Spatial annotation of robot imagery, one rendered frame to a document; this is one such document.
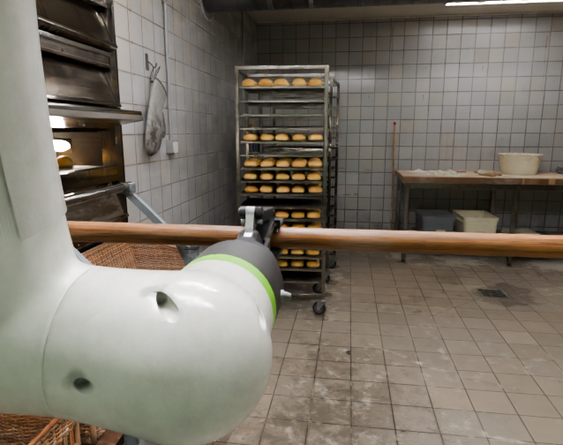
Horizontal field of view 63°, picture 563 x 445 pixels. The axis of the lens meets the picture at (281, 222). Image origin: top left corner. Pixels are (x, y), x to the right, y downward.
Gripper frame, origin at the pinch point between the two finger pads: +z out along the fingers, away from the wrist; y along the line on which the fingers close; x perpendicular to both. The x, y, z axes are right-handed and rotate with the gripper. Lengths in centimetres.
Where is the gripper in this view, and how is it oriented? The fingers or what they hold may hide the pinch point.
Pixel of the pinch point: (270, 237)
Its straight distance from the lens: 64.0
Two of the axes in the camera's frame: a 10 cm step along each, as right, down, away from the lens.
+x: 9.9, 0.2, -1.3
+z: 1.3, -1.9, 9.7
